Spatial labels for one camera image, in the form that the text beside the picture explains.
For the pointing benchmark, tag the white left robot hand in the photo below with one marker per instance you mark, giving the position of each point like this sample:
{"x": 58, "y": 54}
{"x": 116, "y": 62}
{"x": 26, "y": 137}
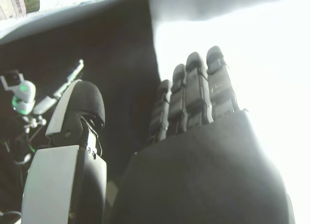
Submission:
{"x": 206, "y": 173}

